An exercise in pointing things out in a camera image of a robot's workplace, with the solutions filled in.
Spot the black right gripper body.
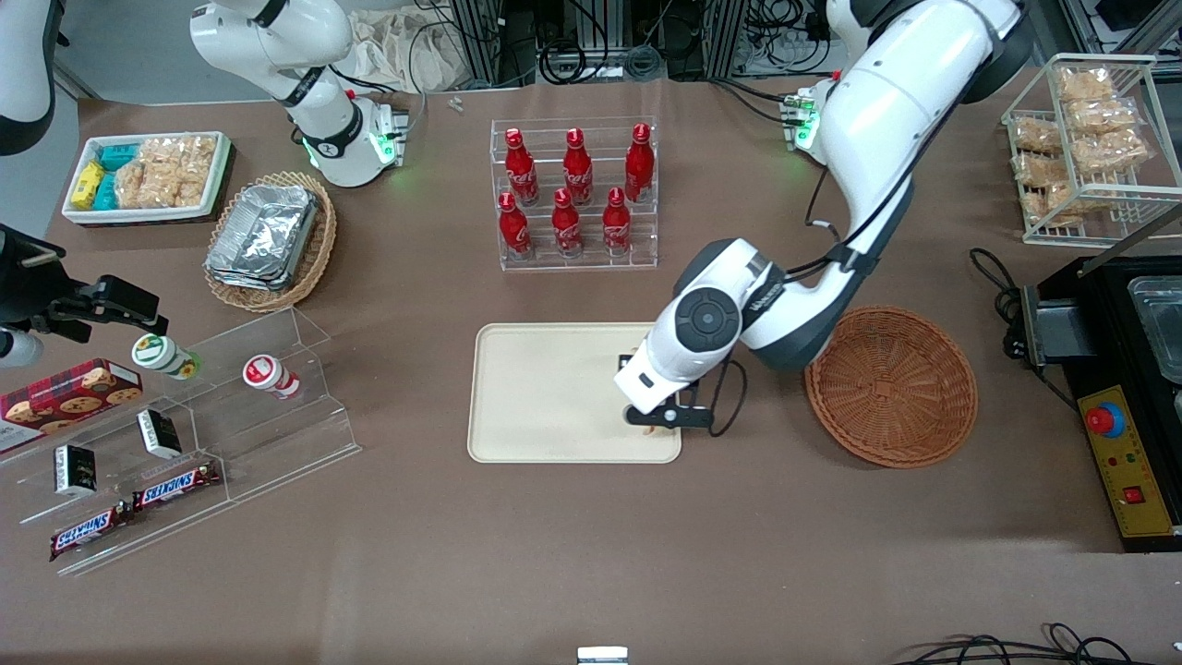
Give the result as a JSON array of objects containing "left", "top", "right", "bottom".
[{"left": 0, "top": 225, "right": 90, "bottom": 335}]

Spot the red cola bottle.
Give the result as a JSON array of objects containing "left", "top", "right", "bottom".
[
  {"left": 602, "top": 187, "right": 633, "bottom": 256},
  {"left": 562, "top": 128, "right": 595, "bottom": 206},
  {"left": 504, "top": 127, "right": 540, "bottom": 207},
  {"left": 551, "top": 187, "right": 584, "bottom": 258},
  {"left": 624, "top": 123, "right": 656, "bottom": 203},
  {"left": 498, "top": 191, "right": 533, "bottom": 258}
]

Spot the green lid drink cup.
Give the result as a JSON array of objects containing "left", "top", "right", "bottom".
[{"left": 131, "top": 333, "right": 203, "bottom": 381}]

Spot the black power cable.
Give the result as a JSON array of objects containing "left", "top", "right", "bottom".
[{"left": 969, "top": 247, "right": 1028, "bottom": 359}]

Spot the yellow control panel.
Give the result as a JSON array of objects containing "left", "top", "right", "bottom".
[{"left": 1078, "top": 385, "right": 1179, "bottom": 540}]

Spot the clear acrylic stepped shelf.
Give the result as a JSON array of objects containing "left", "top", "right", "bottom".
[{"left": 0, "top": 307, "right": 362, "bottom": 579}]

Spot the round brown wicker basket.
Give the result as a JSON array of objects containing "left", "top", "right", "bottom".
[{"left": 805, "top": 307, "right": 979, "bottom": 469}]

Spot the beige cloth bag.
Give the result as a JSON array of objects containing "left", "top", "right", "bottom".
[{"left": 349, "top": 7, "right": 483, "bottom": 94}]

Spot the coiled black cable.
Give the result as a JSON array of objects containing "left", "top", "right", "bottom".
[{"left": 539, "top": 41, "right": 612, "bottom": 85}]

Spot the Snickers chocolate bar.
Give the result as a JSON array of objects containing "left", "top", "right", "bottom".
[
  {"left": 48, "top": 504, "right": 131, "bottom": 562},
  {"left": 131, "top": 459, "right": 222, "bottom": 513}
]

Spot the clear rice cracker bag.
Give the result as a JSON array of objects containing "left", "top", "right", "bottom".
[
  {"left": 157, "top": 171, "right": 211, "bottom": 210},
  {"left": 115, "top": 171, "right": 163, "bottom": 210},
  {"left": 171, "top": 135, "right": 219, "bottom": 178},
  {"left": 118, "top": 138, "right": 174, "bottom": 178}
]

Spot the yellow snack packet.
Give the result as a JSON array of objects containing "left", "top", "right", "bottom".
[{"left": 71, "top": 162, "right": 106, "bottom": 210}]

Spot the aluminium frame profile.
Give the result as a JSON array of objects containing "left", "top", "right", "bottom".
[
  {"left": 706, "top": 0, "right": 750, "bottom": 80},
  {"left": 451, "top": 0, "right": 538, "bottom": 90}
]

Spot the black appliance housing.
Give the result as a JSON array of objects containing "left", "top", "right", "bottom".
[{"left": 1039, "top": 208, "right": 1182, "bottom": 555}]

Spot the white rectangular snack tray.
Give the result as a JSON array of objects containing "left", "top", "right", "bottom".
[{"left": 62, "top": 131, "right": 233, "bottom": 226}]

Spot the red cookie box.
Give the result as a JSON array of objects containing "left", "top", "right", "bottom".
[{"left": 0, "top": 357, "right": 145, "bottom": 437}]

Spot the clear fried snack bag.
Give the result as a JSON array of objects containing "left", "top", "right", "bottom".
[
  {"left": 1007, "top": 115, "right": 1064, "bottom": 154},
  {"left": 1012, "top": 151, "right": 1068, "bottom": 189},
  {"left": 1070, "top": 128, "right": 1152, "bottom": 175},
  {"left": 1024, "top": 184, "right": 1082, "bottom": 228},
  {"left": 1056, "top": 68, "right": 1116, "bottom": 103},
  {"left": 1066, "top": 96, "right": 1140, "bottom": 136}
]

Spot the clear acrylic bottle rack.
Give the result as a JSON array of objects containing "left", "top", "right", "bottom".
[{"left": 489, "top": 116, "right": 659, "bottom": 272}]

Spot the aluminium foil tray stack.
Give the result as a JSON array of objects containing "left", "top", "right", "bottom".
[{"left": 204, "top": 184, "right": 320, "bottom": 293}]

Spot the cream plastic serving tray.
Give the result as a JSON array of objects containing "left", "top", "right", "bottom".
[{"left": 467, "top": 322, "right": 683, "bottom": 465}]

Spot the black floor cable bundle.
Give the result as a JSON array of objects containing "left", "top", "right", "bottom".
[{"left": 888, "top": 623, "right": 1182, "bottom": 665}]

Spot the oval light wicker basket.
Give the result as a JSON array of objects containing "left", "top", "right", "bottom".
[{"left": 202, "top": 170, "right": 339, "bottom": 314}]

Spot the clear glass container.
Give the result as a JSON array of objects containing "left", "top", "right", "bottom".
[{"left": 1127, "top": 275, "right": 1182, "bottom": 385}]

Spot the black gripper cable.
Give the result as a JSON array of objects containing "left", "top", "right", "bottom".
[{"left": 709, "top": 357, "right": 749, "bottom": 438}]

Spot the small black snack box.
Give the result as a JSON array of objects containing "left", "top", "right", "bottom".
[
  {"left": 53, "top": 444, "right": 99, "bottom": 499},
  {"left": 137, "top": 408, "right": 184, "bottom": 461}
]

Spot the grey metal bracket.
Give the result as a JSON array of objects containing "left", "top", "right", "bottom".
[{"left": 1019, "top": 284, "right": 1083, "bottom": 372}]

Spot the white wire rack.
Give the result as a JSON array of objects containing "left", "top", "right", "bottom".
[{"left": 1001, "top": 53, "right": 1182, "bottom": 247}]

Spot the red lid drink cup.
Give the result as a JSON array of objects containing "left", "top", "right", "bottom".
[{"left": 242, "top": 355, "right": 302, "bottom": 401}]

